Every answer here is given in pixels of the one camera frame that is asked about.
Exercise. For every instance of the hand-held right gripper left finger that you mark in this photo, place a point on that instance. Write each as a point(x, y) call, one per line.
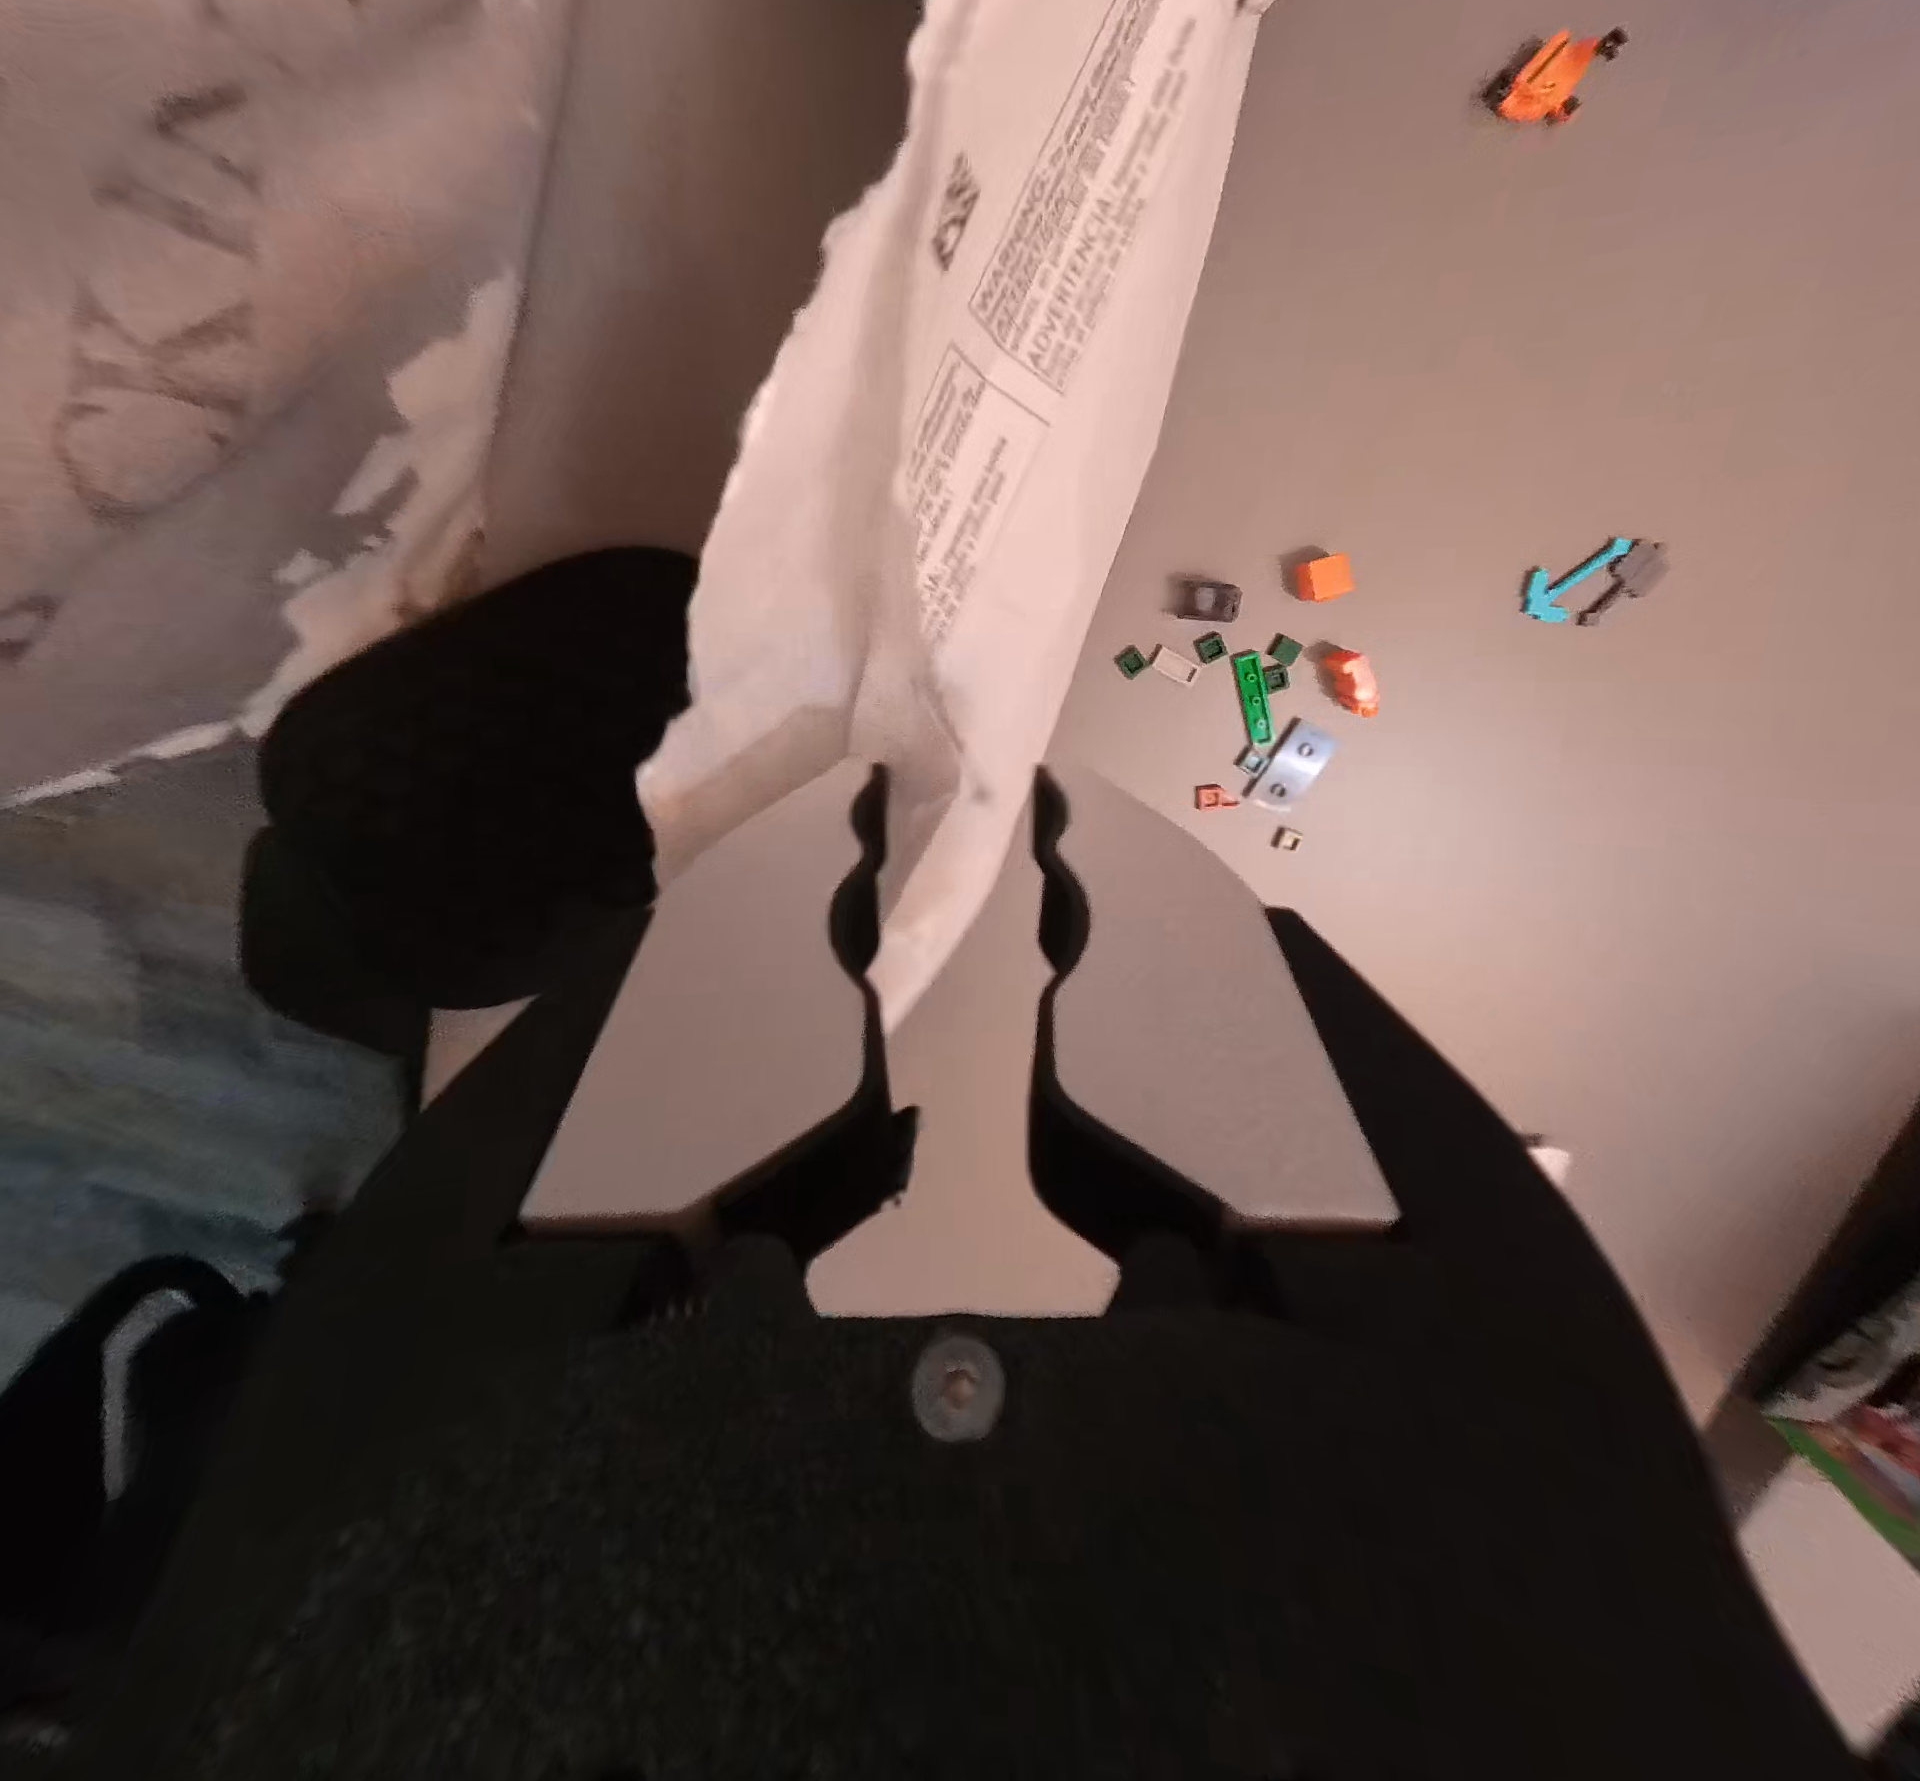
point(706, 1061)

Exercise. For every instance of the white paper bag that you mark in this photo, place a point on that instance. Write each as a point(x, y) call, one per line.
point(1020, 311)

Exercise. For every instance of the teal lego pickaxe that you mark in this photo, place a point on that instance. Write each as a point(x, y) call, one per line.
point(1567, 583)

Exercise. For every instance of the small white lego tile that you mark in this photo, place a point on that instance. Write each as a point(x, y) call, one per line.
point(1174, 667)

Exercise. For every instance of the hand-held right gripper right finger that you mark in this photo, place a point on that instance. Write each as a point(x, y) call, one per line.
point(1201, 1061)

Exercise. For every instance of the small grey lego accessory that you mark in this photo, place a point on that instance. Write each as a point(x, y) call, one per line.
point(1637, 568)

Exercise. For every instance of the dark grey lego armour piece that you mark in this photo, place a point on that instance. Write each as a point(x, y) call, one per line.
point(1209, 598)

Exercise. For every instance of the red lego piece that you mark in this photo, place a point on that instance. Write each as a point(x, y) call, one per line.
point(1217, 796)

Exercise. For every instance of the lego set box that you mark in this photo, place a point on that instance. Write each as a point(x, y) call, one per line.
point(1861, 1465)

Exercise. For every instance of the orange lego head cube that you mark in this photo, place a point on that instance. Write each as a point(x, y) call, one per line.
point(1319, 576)

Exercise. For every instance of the grey two-hole lego plate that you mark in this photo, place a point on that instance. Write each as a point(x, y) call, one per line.
point(1296, 767)

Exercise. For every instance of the black wrist rest pad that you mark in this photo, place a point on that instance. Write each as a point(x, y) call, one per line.
point(450, 790)

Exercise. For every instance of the bright green lego plate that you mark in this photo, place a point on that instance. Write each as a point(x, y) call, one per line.
point(1252, 700)

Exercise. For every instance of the orange teal lego figure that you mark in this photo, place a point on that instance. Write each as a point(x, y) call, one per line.
point(1545, 82)

